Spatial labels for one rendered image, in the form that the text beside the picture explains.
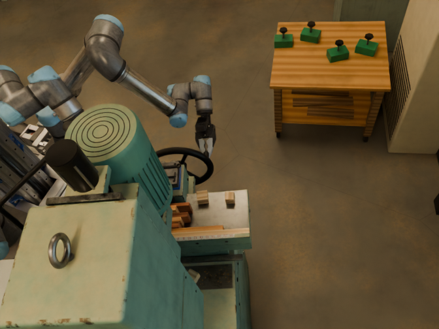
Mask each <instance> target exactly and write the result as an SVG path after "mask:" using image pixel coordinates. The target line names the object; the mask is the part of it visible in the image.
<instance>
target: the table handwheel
mask: <svg viewBox="0 0 439 329"><path fill-rule="evenodd" d="M156 154H157V156H158V158H160V157H162V156H165V155H172V154H183V157H182V160H181V161H178V162H179V164H181V165H184V166H185V168H186V170H187V164H186V163H185V160H186V158H187V156H188V155H190V156H193V157H196V158H198V159H200V160H201V161H203V162H204V163H205V164H206V166H207V171H206V173H205V174H204V175H203V176H201V177H198V176H196V175H194V174H193V173H191V172H190V171H188V170H187V173H188V176H194V177H195V185H198V184H201V183H203V182H205V181H206V180H208V179H209V178H210V177H211V175H212V174H213V171H214V165H213V163H212V161H211V160H210V158H209V157H207V156H206V155H205V154H203V153H201V152H200V151H197V150H195V149H191V148H182V147H172V148H164V149H161V150H158V151H156Z"/></svg>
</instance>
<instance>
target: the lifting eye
mask: <svg viewBox="0 0 439 329"><path fill-rule="evenodd" d="M59 240H61V241H62V242H63V248H64V252H63V258H62V259H61V261H60V262H59V261H58V259H57V257H56V246H57V243H58V241H59ZM48 258H49V261H50V264H51V265H52V266H53V267H54V268H56V269H62V268H64V267H65V266H66V265H67V263H68V262H70V261H72V260H73V258H74V254H73V253H71V242H70V239H69V238H68V236H67V235H66V234H65V233H62V232H58V233H56V234H54V235H53V236H52V238H51V240H50V243H49V246H48Z"/></svg>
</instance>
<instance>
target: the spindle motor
mask: <svg viewBox="0 0 439 329"><path fill-rule="evenodd" d="M65 139H71V140H74V141H75V142H76V143H77V144H78V146H79V147H80V149H81V150H82V151H83V152H84V154H85V155H86V156H87V158H88V159H89V160H90V161H91V163H92V164H93V165H94V166H102V165H108V166H109V167H110V168H111V175H110V182H109V185H115V184H123V183H140V185H141V187H142V188H143V189H144V191H145V193H146V194H147V196H148V198H149V199H150V201H151V202H152V204H153V205H154V207H155V208H156V210H157V212H158V213H159V215H160V216H161V215H163V214H164V213H165V211H166V210H167V209H168V207H169V206H170V204H171V201H172V196H173V189H172V184H171V182H170V180H169V178H168V176H167V174H166V172H165V170H164V168H163V166H162V164H161V162H160V160H159V158H158V156H157V154H156V152H155V150H154V148H153V146H152V144H151V142H150V140H149V138H148V136H147V134H146V132H145V130H144V128H143V126H142V124H141V122H140V119H139V118H138V116H137V115H136V114H135V113H134V111H132V110H131V109H129V108H127V107H125V106H122V105H120V104H112V103H110V104H100V105H97V106H94V107H92V108H89V109H87V110H86V111H84V112H82V113H81V114H80V115H79V116H78V117H76V118H75V119H74V120H73V122H72V123H71V124H70V125H69V127H68V129H67V132H66V134H65Z"/></svg>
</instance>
